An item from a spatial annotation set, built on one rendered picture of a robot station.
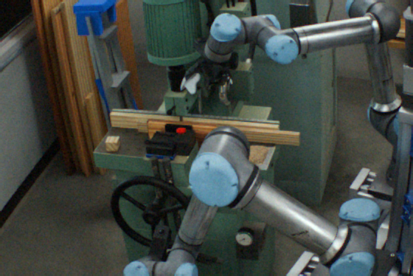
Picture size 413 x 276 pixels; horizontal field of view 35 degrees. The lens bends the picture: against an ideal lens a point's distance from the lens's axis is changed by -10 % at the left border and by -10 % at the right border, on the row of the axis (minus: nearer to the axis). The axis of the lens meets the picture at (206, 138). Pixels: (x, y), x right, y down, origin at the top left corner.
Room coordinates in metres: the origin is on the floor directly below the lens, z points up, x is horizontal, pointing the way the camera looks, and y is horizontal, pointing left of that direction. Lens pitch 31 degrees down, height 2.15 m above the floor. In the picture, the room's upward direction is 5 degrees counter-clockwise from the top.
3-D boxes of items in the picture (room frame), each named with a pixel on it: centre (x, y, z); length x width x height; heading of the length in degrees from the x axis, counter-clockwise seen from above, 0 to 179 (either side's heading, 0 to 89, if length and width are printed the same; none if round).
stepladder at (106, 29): (2.93, 0.40, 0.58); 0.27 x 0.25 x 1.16; 71
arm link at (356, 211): (1.42, -0.39, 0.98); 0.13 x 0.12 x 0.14; 164
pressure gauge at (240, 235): (1.84, -0.10, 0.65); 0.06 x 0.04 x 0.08; 71
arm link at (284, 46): (1.76, -0.40, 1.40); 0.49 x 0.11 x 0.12; 108
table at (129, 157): (2.01, 0.09, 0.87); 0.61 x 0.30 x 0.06; 71
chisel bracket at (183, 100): (2.14, 0.07, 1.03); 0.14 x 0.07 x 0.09; 161
